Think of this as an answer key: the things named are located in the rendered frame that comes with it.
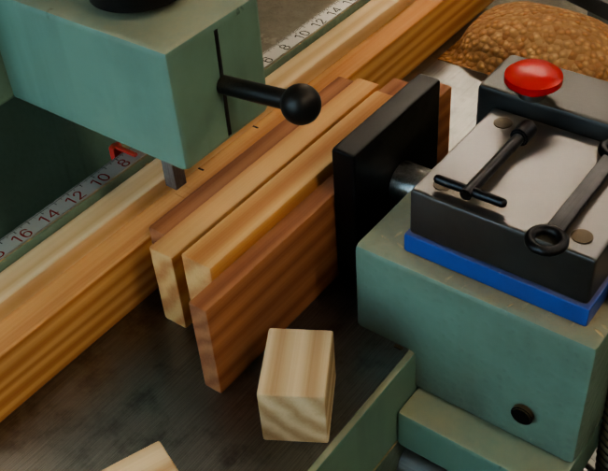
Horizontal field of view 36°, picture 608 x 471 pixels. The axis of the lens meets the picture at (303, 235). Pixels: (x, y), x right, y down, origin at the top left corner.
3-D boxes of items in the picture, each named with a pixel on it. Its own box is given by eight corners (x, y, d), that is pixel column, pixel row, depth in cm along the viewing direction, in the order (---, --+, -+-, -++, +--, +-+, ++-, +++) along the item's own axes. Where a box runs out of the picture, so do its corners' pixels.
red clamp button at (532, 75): (545, 107, 47) (548, 90, 47) (493, 91, 49) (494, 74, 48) (571, 80, 49) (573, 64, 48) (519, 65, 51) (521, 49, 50)
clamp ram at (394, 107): (446, 321, 51) (453, 194, 46) (336, 271, 55) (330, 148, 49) (521, 232, 57) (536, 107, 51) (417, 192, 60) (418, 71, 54)
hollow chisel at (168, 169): (176, 191, 55) (162, 120, 51) (165, 185, 55) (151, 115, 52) (187, 182, 55) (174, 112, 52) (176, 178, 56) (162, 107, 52)
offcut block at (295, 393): (275, 373, 50) (268, 327, 48) (335, 376, 50) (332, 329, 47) (262, 440, 47) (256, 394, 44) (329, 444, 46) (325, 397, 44)
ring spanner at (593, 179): (557, 264, 41) (558, 256, 40) (515, 249, 42) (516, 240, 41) (644, 149, 46) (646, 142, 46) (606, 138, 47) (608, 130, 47)
